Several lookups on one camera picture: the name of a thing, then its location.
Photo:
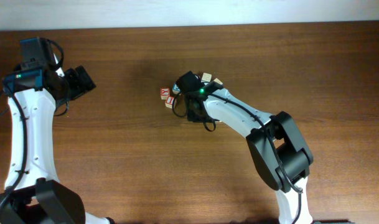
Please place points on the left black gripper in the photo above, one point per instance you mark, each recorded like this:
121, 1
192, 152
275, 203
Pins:
79, 87

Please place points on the red I wooden block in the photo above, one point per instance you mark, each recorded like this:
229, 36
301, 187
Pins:
169, 102

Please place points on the green letter wooden block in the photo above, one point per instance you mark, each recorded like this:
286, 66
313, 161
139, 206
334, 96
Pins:
206, 78

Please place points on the blue letter wooden block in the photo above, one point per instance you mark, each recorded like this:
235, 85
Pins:
218, 81

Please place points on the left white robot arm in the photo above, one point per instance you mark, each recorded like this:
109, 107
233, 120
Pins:
32, 191

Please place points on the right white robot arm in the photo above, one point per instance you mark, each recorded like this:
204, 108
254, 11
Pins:
279, 152

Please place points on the blue 5 wooden block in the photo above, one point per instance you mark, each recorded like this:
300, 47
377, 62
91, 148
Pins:
175, 89

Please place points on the red Y wooden block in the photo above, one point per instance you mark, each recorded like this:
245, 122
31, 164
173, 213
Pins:
165, 93

